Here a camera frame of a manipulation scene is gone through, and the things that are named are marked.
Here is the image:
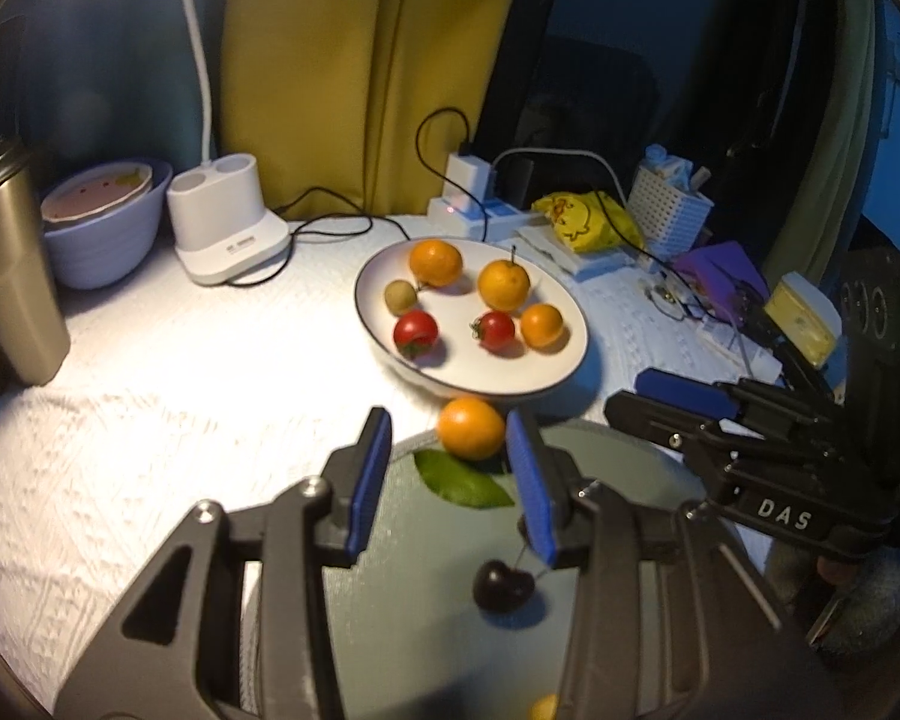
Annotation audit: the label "yellow tissue box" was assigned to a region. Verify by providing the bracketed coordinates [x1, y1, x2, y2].
[763, 271, 845, 368]

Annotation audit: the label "black chair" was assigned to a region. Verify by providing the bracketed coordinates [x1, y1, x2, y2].
[510, 37, 661, 192]

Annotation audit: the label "white cable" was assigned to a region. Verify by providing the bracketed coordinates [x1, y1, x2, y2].
[491, 148, 631, 200]

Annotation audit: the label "black digital device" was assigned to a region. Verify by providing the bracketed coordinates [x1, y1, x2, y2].
[742, 307, 788, 350]

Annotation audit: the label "gold trinket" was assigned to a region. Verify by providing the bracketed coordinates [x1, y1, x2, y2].
[637, 281, 710, 316]

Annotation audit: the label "pink bowl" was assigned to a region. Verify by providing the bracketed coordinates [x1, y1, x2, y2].
[41, 161, 155, 230]

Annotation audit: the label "steel tumbler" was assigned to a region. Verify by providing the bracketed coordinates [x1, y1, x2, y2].
[0, 136, 72, 387]

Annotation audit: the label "pale green cloth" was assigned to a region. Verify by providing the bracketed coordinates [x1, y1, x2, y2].
[784, 0, 882, 290]

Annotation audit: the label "white charger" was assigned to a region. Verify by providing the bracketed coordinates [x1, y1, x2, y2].
[448, 152, 488, 211]

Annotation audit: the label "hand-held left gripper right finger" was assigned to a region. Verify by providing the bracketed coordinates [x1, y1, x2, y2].
[504, 409, 848, 720]

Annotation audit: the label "white flat box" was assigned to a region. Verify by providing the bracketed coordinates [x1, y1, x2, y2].
[514, 225, 638, 278]

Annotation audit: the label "dark curtain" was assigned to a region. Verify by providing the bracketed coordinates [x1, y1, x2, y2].
[15, 0, 226, 173]

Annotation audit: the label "red cherry tomato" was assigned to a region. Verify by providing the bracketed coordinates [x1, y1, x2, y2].
[394, 310, 440, 359]
[471, 311, 517, 352]

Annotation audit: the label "white crumpled packets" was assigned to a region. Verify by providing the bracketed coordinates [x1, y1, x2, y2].
[643, 146, 710, 192]

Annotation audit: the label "green leaf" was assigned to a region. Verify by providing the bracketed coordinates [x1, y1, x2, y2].
[412, 450, 515, 509]

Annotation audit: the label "dark cherry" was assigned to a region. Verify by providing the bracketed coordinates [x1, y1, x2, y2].
[471, 536, 537, 614]

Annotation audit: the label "small orange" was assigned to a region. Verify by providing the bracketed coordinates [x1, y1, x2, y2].
[520, 303, 568, 350]
[436, 397, 506, 462]

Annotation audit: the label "white plastic basket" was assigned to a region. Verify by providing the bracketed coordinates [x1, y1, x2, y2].
[628, 165, 715, 256]

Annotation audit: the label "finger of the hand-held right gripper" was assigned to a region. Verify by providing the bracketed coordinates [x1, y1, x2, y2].
[634, 369, 833, 428]
[604, 390, 736, 466]

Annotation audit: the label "person's right forearm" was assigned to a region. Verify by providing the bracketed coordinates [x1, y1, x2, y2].
[765, 532, 900, 672]

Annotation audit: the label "black cable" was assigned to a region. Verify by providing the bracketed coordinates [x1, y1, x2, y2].
[232, 109, 472, 287]

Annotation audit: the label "orange with stem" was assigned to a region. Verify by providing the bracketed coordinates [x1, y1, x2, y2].
[478, 246, 532, 312]

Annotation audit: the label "yellow curtain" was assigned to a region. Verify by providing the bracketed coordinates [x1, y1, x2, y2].
[217, 0, 533, 215]

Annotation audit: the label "lavender bowl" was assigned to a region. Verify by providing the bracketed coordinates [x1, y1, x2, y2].
[43, 161, 173, 291]

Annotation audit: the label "white power strip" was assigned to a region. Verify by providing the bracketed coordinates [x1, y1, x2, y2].
[429, 195, 548, 241]

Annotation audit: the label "grey round plate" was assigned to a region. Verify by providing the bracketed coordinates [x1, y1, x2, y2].
[240, 420, 796, 720]

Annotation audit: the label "white desk lamp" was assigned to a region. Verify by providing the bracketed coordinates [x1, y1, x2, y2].
[49, 0, 292, 287]

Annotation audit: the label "yellow duck print bag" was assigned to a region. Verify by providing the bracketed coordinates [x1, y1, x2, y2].
[532, 191, 646, 254]

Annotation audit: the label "black adapter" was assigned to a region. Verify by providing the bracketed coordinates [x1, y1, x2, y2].
[499, 160, 537, 207]

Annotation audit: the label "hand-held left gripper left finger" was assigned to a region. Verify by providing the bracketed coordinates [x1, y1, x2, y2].
[52, 406, 395, 720]

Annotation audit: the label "white plate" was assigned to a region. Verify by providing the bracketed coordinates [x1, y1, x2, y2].
[354, 238, 590, 400]

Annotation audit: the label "large orange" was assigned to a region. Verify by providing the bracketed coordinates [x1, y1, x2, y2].
[409, 238, 464, 288]

